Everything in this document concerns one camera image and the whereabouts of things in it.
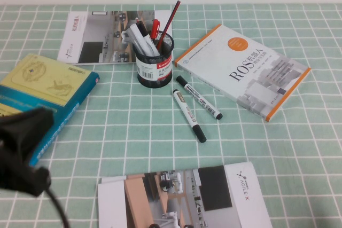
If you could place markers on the brochure with AgileX logo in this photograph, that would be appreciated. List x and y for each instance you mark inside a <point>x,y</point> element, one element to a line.
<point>213,198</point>

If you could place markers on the red pen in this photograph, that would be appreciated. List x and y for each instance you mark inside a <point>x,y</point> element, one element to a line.
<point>155,26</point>

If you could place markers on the yellow teal book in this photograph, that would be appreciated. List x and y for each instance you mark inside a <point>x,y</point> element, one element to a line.
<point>45,78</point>

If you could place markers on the black mesh pen holder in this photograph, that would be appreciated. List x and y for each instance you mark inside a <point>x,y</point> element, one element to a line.
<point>152,78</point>

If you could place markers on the white marker black cap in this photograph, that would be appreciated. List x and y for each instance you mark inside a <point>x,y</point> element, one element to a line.
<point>187,110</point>
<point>141,29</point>
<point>199,97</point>

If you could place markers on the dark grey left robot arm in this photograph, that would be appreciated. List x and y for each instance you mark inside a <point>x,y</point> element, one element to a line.
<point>21,142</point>

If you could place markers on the grey white pen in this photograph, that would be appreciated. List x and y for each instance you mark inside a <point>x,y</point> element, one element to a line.
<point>132,33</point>

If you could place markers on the white orange ROS book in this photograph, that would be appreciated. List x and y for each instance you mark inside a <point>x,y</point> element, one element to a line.
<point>267,59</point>

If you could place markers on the red black pencil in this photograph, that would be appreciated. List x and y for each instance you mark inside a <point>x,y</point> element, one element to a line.
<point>171,18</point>

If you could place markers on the brochure with Chinese title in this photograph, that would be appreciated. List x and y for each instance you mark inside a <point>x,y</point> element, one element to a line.
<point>80,33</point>

